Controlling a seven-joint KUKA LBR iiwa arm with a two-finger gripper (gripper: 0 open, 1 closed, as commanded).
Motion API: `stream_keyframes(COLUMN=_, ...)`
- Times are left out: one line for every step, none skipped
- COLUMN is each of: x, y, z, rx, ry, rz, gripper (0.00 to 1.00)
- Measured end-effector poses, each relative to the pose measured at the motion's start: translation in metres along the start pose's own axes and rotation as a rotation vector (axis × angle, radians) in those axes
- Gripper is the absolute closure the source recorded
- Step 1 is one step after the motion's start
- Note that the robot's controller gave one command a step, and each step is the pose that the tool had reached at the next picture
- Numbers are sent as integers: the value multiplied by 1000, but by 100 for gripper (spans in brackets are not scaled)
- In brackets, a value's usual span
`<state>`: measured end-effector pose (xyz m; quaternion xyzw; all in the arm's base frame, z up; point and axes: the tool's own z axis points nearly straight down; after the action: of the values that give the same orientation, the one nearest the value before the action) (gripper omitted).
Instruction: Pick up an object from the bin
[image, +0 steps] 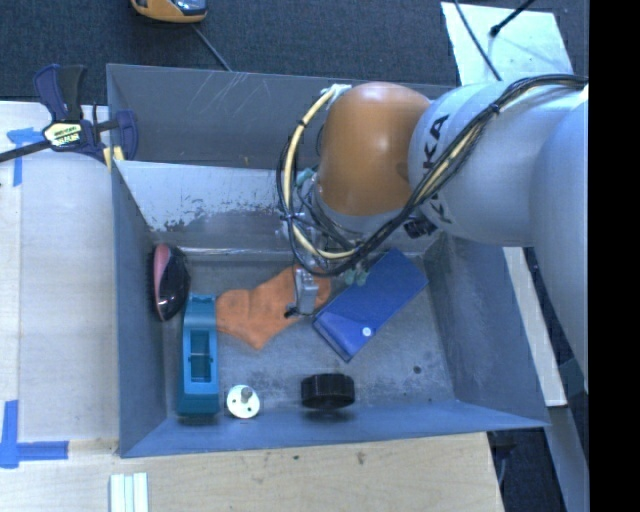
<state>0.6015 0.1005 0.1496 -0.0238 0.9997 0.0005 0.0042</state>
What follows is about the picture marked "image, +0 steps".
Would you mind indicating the black cylinder on white bracket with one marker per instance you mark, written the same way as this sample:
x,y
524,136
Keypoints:
x,y
419,228

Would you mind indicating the orange cloth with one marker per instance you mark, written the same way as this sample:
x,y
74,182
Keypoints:
x,y
255,310

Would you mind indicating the teal plastic tape dispenser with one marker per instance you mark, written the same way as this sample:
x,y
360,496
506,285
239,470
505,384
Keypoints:
x,y
200,395

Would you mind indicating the black ribbed round knob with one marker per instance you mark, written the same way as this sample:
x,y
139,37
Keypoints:
x,y
327,390

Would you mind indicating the grey metal bin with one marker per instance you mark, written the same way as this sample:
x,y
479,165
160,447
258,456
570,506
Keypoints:
x,y
400,380

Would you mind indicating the blue flat box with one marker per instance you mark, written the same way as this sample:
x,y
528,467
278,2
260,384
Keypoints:
x,y
372,305

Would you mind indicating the white round disc with knob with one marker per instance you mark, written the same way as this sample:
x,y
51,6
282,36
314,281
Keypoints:
x,y
243,402

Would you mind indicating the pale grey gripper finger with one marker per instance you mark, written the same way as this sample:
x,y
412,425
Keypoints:
x,y
308,300

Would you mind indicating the black and pink brush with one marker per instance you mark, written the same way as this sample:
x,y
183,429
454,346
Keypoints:
x,y
172,280

